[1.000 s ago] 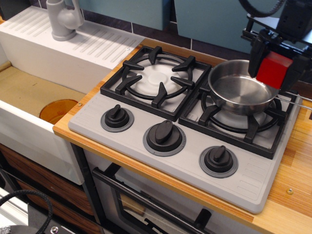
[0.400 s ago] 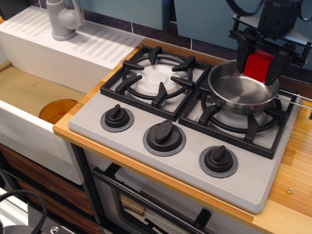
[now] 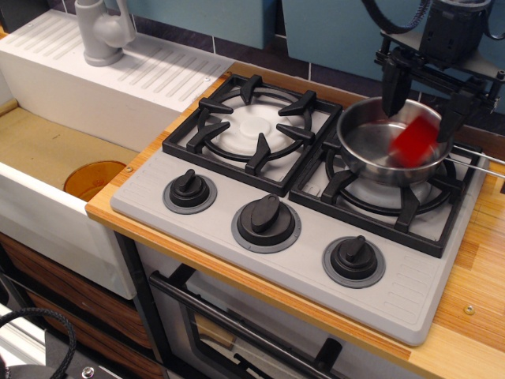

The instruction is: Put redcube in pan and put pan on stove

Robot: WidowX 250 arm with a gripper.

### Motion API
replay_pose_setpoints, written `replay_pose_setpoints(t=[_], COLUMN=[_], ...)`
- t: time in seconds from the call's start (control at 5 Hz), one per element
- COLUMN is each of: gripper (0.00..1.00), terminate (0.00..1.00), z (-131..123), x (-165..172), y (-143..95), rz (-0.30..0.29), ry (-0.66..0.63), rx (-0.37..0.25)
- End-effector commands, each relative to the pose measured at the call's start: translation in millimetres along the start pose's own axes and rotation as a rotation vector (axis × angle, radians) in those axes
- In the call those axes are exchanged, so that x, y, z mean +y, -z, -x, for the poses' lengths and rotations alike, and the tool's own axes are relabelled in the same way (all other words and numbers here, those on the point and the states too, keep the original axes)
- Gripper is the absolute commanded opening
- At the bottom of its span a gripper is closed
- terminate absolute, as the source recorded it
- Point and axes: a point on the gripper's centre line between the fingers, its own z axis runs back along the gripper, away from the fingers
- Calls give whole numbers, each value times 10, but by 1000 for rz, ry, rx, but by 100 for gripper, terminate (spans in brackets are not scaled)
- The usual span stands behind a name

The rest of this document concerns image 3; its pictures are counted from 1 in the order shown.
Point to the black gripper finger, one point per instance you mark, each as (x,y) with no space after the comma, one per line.
(396,84)
(457,110)

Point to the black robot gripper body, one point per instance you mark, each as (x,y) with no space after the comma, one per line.
(441,46)

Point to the red wooden cube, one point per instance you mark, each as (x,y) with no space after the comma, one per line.
(415,144)

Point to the small steel pan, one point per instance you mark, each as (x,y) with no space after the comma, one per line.
(365,134)

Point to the black right stove knob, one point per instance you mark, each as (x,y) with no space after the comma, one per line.
(354,262)

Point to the black stove knob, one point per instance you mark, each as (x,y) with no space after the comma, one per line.
(354,262)
(189,193)
(267,225)

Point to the grey toy stove top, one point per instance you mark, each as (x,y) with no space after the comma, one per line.
(402,304)

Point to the black middle stove knob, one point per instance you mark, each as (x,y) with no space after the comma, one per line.
(267,225)

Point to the black left stove knob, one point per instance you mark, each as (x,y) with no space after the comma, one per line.
(189,193)

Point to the black right burner grate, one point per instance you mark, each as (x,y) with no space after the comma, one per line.
(430,217)

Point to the black burner grate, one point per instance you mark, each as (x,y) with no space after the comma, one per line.
(430,217)
(254,133)

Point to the black left burner grate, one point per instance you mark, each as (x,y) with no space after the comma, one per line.
(254,133)

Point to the grey toy faucet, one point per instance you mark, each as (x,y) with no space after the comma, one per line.
(104,36)

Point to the orange plastic plate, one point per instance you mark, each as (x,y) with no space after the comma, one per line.
(88,180)

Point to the white toy sink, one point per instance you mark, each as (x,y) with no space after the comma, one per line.
(58,114)

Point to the wooden drawer front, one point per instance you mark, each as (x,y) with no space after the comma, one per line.
(106,325)

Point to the oven door with handle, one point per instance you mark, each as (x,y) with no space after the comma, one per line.
(226,333)

